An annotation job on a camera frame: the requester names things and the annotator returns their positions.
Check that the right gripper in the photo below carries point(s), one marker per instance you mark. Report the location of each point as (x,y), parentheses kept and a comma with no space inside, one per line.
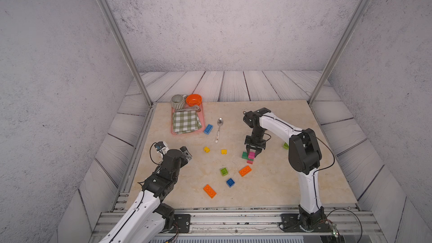
(247,148)

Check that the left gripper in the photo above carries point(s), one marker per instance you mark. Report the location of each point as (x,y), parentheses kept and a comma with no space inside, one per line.
(187,153)

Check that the dark green lego brick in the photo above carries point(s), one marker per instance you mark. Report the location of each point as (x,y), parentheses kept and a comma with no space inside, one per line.
(245,155)

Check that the orange lego brick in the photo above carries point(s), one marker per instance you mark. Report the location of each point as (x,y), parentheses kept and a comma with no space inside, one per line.
(245,170)
(209,191)

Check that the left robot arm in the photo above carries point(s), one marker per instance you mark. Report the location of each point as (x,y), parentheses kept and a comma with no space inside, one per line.
(148,215)

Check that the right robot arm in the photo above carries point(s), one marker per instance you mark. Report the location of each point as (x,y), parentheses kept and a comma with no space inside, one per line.
(304,157)

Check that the blue long lego brick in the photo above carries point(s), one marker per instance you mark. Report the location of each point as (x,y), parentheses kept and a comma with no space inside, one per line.
(208,129)

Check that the lime green lego brick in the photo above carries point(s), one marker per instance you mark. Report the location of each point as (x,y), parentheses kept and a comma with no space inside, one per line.
(224,171)

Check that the blue small lego brick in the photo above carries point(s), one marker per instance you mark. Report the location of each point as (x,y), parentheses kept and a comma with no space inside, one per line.
(230,182)

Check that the orange lego brick front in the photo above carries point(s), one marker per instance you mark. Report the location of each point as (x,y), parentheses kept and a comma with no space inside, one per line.
(209,191)

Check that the green checkered cloth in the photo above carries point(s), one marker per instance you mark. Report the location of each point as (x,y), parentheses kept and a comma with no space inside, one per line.
(185,122)

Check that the pink tray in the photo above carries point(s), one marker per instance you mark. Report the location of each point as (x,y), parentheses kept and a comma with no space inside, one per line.
(201,117)

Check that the metal spoon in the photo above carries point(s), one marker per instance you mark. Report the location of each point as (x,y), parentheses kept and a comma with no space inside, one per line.
(219,124)

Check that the metal utensil on tray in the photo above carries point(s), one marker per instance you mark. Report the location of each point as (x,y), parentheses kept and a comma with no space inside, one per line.
(195,108)

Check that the striped grey mug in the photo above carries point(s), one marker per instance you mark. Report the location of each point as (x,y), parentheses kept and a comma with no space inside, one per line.
(178,101)

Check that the orange bowl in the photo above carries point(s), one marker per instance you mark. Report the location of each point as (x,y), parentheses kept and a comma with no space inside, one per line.
(194,99)

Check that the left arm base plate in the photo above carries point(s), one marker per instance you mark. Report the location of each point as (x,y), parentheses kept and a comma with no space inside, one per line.
(177,224)

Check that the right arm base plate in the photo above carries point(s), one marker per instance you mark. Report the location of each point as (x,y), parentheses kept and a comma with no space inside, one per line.
(291,223)

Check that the aluminium front rail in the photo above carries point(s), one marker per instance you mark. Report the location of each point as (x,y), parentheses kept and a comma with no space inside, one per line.
(351,224)

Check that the left aluminium frame post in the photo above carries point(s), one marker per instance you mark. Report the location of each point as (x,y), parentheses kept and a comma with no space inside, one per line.
(112,23)

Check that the aluminium frame post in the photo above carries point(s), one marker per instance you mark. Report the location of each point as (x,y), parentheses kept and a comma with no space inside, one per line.
(112,23)
(357,14)

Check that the right aluminium frame post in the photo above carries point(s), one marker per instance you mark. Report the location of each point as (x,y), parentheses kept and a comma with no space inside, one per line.
(357,14)

